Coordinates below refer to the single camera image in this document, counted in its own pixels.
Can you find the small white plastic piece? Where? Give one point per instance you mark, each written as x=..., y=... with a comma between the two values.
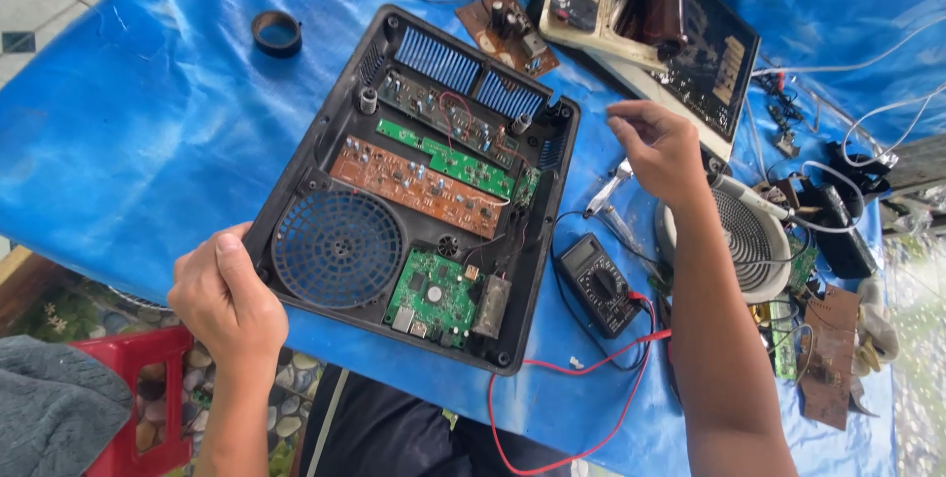
x=576, y=363

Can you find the white round coil disc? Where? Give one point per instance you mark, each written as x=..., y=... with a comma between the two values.
x=746, y=248

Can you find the tiny green circuit board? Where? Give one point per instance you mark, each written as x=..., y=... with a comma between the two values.
x=526, y=185

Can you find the red probe lead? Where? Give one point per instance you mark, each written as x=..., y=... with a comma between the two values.
x=628, y=396

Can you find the metal spring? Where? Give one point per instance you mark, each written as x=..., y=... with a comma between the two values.
x=521, y=124
x=368, y=100

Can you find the person's left hand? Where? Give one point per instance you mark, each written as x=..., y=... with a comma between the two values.
x=229, y=314

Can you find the black plastic device housing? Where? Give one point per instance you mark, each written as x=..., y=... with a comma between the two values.
x=332, y=129

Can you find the white soldering iron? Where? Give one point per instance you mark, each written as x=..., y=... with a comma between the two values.
x=746, y=194

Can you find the brown cylindrical capacitor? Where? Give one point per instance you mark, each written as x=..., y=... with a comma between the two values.
x=665, y=8

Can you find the person's black shorts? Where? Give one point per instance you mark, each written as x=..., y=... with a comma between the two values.
x=384, y=432

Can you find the person's right fingers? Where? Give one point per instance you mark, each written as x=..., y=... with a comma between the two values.
x=628, y=121

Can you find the square green circuit board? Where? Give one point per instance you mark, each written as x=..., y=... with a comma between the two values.
x=432, y=296

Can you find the long brown circuit board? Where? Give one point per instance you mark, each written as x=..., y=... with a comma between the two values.
x=414, y=185

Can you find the person's right hand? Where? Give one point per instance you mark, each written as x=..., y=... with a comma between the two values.
x=669, y=152

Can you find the narrow green circuit board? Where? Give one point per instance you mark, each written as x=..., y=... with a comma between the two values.
x=462, y=163

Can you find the clear plastic tube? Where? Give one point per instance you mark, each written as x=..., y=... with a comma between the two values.
x=628, y=233

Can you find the black digital multimeter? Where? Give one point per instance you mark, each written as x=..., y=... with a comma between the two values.
x=598, y=288

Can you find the red plastic stool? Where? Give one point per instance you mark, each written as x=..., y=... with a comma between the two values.
x=118, y=351

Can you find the black power adapter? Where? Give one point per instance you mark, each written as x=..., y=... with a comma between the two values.
x=842, y=233

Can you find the dark circuit board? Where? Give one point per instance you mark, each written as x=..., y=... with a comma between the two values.
x=421, y=100

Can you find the black glass cooker panel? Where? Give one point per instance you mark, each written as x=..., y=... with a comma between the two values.
x=713, y=74

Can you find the bare brown copper board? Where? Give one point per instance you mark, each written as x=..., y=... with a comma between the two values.
x=831, y=359

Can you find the black tape roll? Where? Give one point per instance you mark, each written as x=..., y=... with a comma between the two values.
x=259, y=37

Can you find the slim green circuit board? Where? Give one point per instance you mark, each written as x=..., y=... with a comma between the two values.
x=783, y=344

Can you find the small brown circuit board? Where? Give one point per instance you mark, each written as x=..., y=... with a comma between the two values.
x=488, y=37

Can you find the grey cloth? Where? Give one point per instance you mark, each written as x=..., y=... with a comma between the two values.
x=52, y=410

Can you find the grey rectangular component block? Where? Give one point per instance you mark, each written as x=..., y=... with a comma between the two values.
x=491, y=307

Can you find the black plug block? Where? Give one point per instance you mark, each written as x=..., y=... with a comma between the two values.
x=857, y=170

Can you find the blue plastic table cover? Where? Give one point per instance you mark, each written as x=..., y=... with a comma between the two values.
x=148, y=166

